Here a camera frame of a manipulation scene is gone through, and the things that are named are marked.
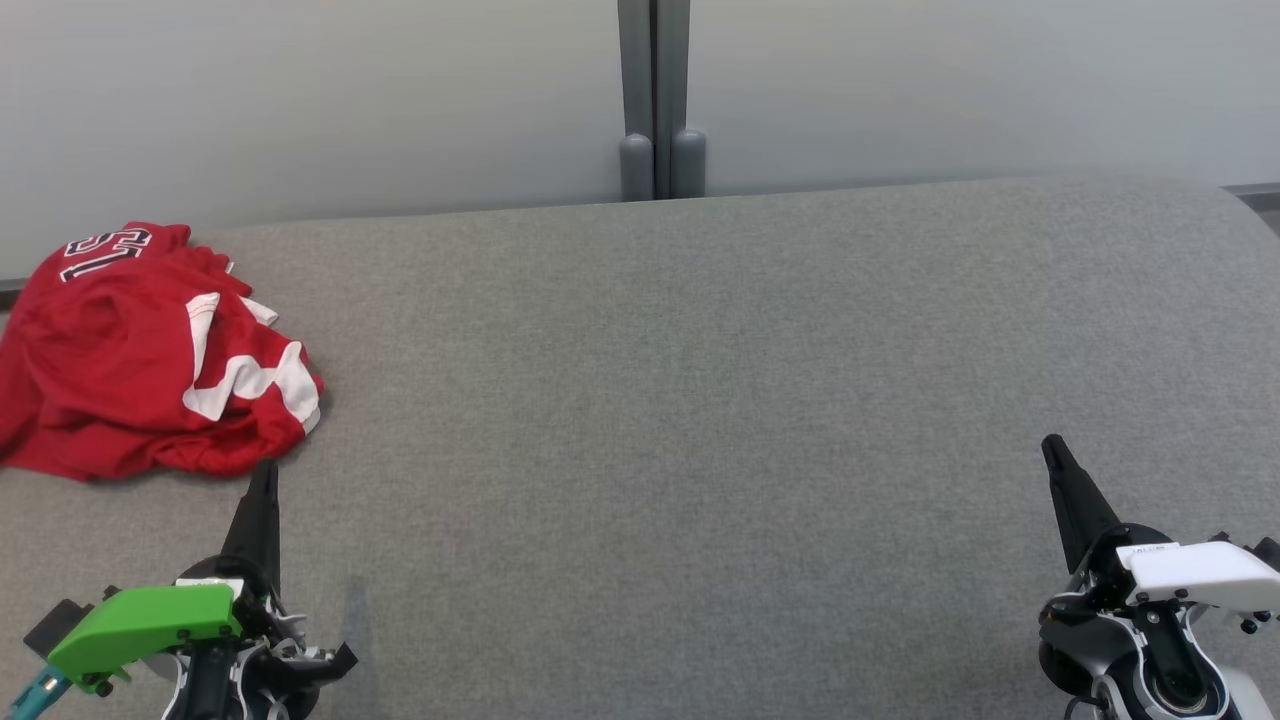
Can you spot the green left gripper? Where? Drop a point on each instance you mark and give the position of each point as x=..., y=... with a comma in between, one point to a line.
x=140, y=625

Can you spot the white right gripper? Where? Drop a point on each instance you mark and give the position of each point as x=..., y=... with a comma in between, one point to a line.
x=1200, y=572

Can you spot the red basketball jersey white sleeves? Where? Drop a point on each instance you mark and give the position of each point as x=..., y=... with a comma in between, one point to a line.
x=90, y=340

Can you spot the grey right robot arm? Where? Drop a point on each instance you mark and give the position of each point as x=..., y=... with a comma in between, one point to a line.
x=1160, y=670

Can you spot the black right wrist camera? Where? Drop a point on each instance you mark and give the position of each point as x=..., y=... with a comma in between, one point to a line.
x=1268, y=553

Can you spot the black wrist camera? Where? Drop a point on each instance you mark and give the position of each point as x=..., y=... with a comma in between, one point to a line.
x=1268, y=553
x=58, y=628

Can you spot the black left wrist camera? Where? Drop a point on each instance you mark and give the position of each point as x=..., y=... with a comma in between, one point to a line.
x=58, y=628

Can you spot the grey partition post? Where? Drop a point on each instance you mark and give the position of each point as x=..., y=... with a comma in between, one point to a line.
x=655, y=100

